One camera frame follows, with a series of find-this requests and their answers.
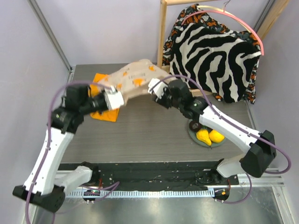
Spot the dark fake fruit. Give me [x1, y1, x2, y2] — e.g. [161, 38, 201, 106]
[189, 120, 201, 133]

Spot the banana print plastic bag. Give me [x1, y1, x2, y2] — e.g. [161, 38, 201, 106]
[98, 59, 169, 105]

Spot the yellow fake pear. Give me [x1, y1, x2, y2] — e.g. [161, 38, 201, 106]
[196, 129, 212, 146]

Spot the yellow fake lemon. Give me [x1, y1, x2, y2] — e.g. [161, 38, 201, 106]
[209, 130, 225, 143]

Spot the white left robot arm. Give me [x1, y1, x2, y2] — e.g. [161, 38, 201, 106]
[13, 93, 108, 213]

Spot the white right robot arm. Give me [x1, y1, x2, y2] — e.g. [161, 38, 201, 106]
[148, 78, 276, 184]

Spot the folded orange cloth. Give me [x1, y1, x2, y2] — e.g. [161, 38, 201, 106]
[89, 73, 120, 122]

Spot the grey round plate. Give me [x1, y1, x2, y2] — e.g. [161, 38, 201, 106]
[187, 119, 227, 148]

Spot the zebra print garment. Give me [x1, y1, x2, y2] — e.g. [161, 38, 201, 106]
[170, 23, 261, 103]

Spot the pink clothes hanger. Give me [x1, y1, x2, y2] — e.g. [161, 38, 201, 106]
[180, 9, 265, 56]

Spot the wooden clothes rack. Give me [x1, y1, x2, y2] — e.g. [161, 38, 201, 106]
[156, 0, 290, 98]

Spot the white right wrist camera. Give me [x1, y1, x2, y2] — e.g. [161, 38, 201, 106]
[148, 78, 168, 99]

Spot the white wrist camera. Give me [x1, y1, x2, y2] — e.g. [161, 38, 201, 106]
[148, 78, 168, 99]
[104, 86, 124, 110]

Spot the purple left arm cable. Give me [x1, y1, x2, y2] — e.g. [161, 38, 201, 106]
[25, 80, 120, 224]

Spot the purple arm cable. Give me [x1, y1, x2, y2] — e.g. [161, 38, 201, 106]
[25, 80, 120, 224]
[151, 75, 292, 204]

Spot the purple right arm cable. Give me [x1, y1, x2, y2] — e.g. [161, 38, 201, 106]
[151, 75, 292, 204]

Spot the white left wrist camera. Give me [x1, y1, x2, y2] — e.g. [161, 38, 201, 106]
[104, 86, 124, 110]

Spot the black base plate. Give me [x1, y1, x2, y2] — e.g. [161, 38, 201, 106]
[95, 170, 238, 191]

